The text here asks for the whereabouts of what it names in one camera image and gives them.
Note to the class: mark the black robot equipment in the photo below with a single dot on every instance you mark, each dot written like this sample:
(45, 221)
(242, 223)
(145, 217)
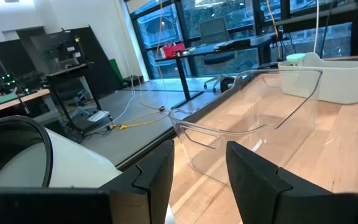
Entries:
(11, 82)

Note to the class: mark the grey office chair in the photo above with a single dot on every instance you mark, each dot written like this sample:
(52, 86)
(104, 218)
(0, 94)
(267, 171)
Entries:
(214, 31)

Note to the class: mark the green pad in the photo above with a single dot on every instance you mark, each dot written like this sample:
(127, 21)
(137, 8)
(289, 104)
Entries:
(6, 98)

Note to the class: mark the pale green capped sand timer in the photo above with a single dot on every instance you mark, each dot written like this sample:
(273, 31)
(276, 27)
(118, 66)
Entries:
(295, 57)

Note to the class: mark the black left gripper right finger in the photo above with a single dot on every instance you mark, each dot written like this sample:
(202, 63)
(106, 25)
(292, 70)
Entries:
(253, 189)

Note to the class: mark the white plastic bin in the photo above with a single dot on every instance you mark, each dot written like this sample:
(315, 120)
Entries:
(337, 84)

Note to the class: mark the black keyboard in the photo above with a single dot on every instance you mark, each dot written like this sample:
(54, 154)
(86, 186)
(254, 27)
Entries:
(232, 45)

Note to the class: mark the green board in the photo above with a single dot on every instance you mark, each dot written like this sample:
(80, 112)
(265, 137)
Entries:
(116, 71)

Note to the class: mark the black standing desk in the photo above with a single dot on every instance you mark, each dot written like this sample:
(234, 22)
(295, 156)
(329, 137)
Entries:
(197, 50)

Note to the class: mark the wooden workbench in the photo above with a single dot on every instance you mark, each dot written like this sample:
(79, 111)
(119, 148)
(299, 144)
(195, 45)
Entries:
(26, 97)

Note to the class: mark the clear plastic bin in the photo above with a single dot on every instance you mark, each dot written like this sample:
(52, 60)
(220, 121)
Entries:
(204, 146)

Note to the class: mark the red box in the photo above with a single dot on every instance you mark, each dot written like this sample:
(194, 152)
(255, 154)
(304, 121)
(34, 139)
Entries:
(172, 50)

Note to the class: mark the black equipment stand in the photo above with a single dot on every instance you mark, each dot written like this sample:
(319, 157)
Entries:
(70, 71)

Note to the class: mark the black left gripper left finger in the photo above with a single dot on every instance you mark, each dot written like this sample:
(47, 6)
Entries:
(157, 174)

